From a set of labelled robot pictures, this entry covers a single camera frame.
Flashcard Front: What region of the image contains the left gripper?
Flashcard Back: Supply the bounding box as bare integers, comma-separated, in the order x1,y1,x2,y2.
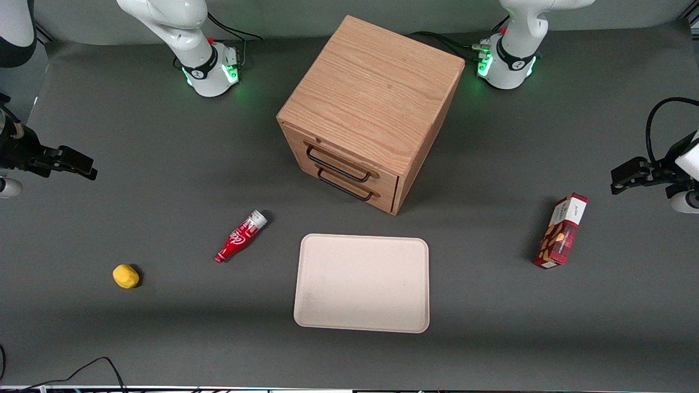
611,132,693,195

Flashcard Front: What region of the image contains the wooden drawer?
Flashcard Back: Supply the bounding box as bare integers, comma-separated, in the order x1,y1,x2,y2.
282,123,400,189
298,159,397,215

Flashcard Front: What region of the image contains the black wire drawer handle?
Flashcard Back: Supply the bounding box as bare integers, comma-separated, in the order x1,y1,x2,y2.
316,166,375,202
305,142,373,183

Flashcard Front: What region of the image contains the beige plastic tray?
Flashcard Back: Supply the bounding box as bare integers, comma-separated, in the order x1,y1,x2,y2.
293,234,430,334

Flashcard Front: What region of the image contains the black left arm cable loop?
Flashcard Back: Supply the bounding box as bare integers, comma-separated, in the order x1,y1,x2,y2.
645,97,699,164

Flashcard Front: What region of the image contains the yellow lemon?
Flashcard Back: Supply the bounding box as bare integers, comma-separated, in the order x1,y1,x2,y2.
112,264,140,289

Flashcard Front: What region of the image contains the wooden drawer cabinet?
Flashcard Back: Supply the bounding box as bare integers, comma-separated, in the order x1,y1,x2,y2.
276,15,466,216

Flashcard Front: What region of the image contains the black cable at table edge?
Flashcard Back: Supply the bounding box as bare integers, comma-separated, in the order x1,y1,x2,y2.
0,345,129,393

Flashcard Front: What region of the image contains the red cola bottle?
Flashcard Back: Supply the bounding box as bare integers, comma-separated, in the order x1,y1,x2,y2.
214,210,269,264

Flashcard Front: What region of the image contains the red snack box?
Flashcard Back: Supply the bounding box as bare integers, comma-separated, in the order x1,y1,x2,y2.
533,193,589,270

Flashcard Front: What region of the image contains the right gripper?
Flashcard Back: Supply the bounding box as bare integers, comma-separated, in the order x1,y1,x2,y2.
0,124,98,181

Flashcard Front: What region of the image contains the black left arm base cable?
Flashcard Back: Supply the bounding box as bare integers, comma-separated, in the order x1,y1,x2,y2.
410,16,510,62

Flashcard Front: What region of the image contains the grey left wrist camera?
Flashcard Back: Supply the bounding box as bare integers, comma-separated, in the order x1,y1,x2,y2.
665,183,699,215

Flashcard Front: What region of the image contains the black right arm base cable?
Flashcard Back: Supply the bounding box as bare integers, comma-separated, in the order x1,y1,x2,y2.
206,11,264,67

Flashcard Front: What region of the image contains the black arm base cable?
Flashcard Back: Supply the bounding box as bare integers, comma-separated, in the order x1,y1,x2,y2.
410,16,510,62
206,11,264,67

